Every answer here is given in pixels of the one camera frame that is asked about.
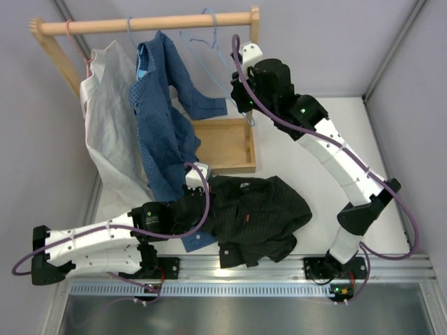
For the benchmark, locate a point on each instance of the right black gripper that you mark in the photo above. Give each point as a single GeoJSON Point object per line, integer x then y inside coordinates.
{"type": "Point", "coordinates": [239, 87]}

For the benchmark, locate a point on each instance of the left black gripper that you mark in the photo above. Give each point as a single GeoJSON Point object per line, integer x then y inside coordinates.
{"type": "Point", "coordinates": [188, 191]}

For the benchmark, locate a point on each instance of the light blue hanger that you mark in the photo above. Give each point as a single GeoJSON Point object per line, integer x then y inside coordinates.
{"type": "Point", "coordinates": [222, 67]}

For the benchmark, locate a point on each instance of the black pinstriped shirt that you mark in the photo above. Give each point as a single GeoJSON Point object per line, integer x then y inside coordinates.
{"type": "Point", "coordinates": [253, 218]}

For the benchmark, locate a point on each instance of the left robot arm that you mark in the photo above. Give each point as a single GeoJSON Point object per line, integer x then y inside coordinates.
{"type": "Point", "coordinates": [121, 245]}

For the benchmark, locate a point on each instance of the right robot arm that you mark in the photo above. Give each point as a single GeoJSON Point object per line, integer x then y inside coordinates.
{"type": "Point", "coordinates": [267, 87]}

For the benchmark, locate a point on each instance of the blue checked shirt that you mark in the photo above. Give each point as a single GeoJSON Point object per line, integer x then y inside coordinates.
{"type": "Point", "coordinates": [165, 103]}

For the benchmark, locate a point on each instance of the white shirt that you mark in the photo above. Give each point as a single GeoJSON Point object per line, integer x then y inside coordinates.
{"type": "Point", "coordinates": [111, 130]}

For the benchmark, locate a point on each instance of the blue hanger holding shirt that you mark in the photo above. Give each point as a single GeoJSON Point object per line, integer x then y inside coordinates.
{"type": "Point", "coordinates": [132, 35]}

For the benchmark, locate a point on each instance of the wooden clothes rack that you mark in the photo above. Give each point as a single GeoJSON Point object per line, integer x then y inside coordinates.
{"type": "Point", "coordinates": [227, 144]}

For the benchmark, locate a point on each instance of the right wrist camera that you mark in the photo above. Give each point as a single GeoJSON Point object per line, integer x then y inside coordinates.
{"type": "Point", "coordinates": [249, 54]}

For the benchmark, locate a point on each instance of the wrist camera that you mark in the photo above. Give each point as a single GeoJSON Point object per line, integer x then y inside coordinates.
{"type": "Point", "coordinates": [249, 54]}
{"type": "Point", "coordinates": [197, 174]}

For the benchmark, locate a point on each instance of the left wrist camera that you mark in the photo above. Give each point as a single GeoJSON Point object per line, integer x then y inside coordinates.
{"type": "Point", "coordinates": [197, 174]}

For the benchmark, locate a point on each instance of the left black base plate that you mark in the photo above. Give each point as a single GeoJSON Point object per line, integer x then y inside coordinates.
{"type": "Point", "coordinates": [164, 268]}

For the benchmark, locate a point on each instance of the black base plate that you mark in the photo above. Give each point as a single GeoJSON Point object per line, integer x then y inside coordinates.
{"type": "Point", "coordinates": [328, 268]}
{"type": "Point", "coordinates": [164, 268]}

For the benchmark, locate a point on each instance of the white slotted cable duct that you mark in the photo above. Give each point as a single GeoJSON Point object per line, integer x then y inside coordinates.
{"type": "Point", "coordinates": [115, 289]}

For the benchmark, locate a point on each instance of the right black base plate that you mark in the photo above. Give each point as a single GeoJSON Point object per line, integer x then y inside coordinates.
{"type": "Point", "coordinates": [328, 268]}

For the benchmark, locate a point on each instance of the pink wire hanger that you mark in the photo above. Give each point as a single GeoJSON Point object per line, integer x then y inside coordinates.
{"type": "Point", "coordinates": [87, 59]}

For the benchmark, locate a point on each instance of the aluminium mounting rail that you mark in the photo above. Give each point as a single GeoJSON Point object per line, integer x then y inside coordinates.
{"type": "Point", "coordinates": [206, 268]}

